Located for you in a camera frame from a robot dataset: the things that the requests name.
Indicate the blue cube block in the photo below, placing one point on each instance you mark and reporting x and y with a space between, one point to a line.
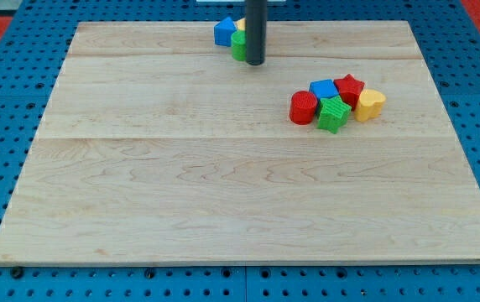
323 89

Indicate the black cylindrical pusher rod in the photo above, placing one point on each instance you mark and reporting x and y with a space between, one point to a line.
256 12

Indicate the red star block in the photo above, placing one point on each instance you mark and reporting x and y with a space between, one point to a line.
349 89

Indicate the light wooden board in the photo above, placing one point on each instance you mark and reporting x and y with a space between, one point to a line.
158 149

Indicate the red cylinder block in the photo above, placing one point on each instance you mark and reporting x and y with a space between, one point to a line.
303 107

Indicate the green circle block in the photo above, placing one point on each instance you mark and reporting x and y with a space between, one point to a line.
238 45

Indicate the blue triangle block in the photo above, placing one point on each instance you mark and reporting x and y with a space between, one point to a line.
223 32

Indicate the yellow heart block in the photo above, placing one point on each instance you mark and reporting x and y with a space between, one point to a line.
369 105

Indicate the green star block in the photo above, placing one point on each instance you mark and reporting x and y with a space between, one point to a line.
332 114

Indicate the yellow hexagon block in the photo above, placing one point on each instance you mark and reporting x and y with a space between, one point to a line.
241 24

